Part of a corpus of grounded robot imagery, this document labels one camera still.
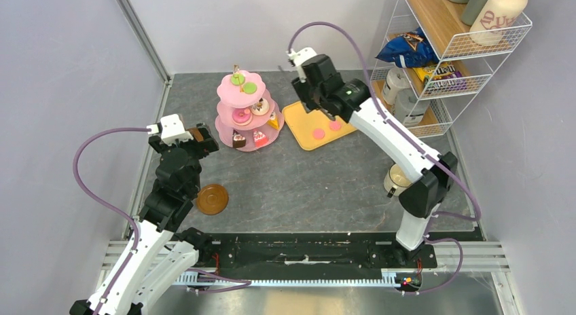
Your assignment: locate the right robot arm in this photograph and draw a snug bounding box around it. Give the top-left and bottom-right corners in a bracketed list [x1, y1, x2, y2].
[288, 48, 456, 267]

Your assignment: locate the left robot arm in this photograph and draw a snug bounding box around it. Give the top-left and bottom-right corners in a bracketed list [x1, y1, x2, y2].
[69, 119, 219, 314]

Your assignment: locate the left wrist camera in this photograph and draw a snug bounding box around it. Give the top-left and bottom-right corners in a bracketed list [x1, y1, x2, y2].
[145, 114, 194, 145]

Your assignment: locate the brown saucer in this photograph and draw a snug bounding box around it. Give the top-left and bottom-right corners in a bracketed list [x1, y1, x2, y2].
[187, 128, 204, 142]
[196, 184, 229, 216]

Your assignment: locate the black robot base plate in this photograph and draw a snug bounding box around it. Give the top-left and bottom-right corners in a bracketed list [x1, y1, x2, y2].
[179, 227, 438, 282]

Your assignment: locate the chocolate cake slice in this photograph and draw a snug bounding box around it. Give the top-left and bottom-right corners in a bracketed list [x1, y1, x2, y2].
[232, 130, 247, 149]

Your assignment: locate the pink frosted donut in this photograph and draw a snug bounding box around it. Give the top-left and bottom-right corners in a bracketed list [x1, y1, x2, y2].
[232, 107, 253, 126]

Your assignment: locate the blue snack bag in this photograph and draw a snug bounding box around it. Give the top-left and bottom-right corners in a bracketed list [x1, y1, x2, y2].
[376, 27, 439, 69]

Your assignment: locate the red strawberry cake slice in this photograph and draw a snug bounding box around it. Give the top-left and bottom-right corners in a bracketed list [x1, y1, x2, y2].
[253, 129, 268, 149]

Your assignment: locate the pink three-tier cake stand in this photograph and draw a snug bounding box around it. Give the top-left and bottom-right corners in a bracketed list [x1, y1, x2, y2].
[215, 64, 285, 152]

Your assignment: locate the yellow candy bag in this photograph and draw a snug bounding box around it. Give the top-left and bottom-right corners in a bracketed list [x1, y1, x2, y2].
[412, 62, 466, 90]

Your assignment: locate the white chocolate-drizzle donut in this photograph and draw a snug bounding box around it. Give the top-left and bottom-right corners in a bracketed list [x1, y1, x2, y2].
[250, 98, 270, 116]

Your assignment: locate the grey-green bottle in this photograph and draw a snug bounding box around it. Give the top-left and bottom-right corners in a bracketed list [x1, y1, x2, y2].
[460, 0, 488, 26]

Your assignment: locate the yellow cake slice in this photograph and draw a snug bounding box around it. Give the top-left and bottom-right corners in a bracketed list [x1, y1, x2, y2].
[267, 112, 280, 130]

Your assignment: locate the pink macaron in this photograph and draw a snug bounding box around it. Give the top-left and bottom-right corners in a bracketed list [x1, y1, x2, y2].
[312, 128, 325, 141]
[329, 121, 342, 131]

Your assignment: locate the grey jar lower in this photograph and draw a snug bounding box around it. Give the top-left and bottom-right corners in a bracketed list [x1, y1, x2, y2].
[393, 89, 430, 128]

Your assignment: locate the yellow serving tray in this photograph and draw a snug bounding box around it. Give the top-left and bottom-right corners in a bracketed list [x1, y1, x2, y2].
[282, 102, 357, 151]

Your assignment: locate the white jar upper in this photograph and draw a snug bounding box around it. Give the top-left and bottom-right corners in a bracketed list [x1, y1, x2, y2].
[382, 67, 411, 106]

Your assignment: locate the white wire shelf rack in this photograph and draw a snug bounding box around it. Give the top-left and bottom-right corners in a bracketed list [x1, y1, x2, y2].
[370, 0, 533, 142]

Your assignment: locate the cream labelled bottle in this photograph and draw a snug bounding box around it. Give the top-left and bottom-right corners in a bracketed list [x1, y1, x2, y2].
[469, 0, 528, 46]

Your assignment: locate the beige mug right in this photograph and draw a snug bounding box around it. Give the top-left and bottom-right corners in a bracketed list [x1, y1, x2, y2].
[383, 164, 412, 198]

